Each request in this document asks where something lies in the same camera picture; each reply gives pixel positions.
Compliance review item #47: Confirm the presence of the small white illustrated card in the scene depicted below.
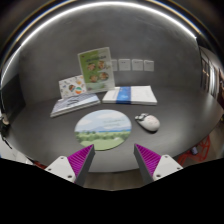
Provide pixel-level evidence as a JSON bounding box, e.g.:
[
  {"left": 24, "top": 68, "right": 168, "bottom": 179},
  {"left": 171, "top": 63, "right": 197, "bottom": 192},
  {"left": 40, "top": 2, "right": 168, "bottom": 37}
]
[{"left": 59, "top": 75, "right": 86, "bottom": 98}]

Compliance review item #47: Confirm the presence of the striped grey book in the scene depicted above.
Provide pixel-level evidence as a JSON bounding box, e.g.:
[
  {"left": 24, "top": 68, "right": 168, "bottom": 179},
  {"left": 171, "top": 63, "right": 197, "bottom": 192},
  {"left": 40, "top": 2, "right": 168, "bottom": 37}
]
[{"left": 50, "top": 94, "right": 100, "bottom": 118}]

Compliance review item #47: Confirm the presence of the round landscape mouse pad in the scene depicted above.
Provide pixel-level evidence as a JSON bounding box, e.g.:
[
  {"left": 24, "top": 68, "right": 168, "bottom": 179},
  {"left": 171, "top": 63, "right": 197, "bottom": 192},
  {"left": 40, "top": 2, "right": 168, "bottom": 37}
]
[{"left": 74, "top": 109, "right": 132, "bottom": 151}]

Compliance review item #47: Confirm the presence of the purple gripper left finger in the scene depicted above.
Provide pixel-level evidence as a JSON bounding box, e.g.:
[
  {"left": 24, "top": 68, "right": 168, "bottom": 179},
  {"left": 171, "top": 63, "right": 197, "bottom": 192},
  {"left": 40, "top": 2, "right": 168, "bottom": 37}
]
[{"left": 46, "top": 145, "right": 95, "bottom": 186}]

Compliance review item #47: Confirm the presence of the red chair frame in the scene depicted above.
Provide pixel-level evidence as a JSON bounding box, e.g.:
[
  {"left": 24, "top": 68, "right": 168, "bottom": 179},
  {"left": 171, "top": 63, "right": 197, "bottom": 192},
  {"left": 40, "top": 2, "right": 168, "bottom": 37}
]
[{"left": 177, "top": 136, "right": 211, "bottom": 166}]

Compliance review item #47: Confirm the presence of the white computer mouse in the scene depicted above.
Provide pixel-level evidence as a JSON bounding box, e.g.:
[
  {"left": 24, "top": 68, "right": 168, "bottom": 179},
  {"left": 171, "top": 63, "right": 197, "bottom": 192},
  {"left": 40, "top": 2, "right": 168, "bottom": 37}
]
[{"left": 135, "top": 113, "right": 160, "bottom": 132}]

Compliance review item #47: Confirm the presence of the white blue book stack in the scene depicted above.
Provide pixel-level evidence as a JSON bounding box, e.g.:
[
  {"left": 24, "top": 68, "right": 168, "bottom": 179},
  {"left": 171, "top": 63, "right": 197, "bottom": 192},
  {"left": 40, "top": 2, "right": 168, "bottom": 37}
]
[{"left": 103, "top": 86, "right": 157, "bottom": 105}]

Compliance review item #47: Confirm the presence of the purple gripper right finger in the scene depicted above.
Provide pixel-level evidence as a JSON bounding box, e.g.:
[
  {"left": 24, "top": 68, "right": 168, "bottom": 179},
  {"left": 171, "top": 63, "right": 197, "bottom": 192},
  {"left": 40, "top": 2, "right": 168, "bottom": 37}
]
[{"left": 134, "top": 144, "right": 182, "bottom": 185}]

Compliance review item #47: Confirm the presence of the white wall socket plate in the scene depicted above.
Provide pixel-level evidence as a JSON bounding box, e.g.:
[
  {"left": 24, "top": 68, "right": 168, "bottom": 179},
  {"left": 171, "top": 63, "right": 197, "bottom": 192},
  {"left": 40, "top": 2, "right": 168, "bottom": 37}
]
[
  {"left": 144, "top": 60, "right": 154, "bottom": 71},
  {"left": 118, "top": 59, "right": 131, "bottom": 71},
  {"left": 132, "top": 59, "right": 143, "bottom": 71},
  {"left": 111, "top": 59, "right": 118, "bottom": 71}
]

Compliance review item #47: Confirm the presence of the green standing food menu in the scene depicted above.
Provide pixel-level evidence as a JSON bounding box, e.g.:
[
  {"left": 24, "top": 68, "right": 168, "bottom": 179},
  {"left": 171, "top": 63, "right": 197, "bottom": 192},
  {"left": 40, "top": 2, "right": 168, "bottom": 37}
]
[{"left": 78, "top": 47, "right": 115, "bottom": 93}]

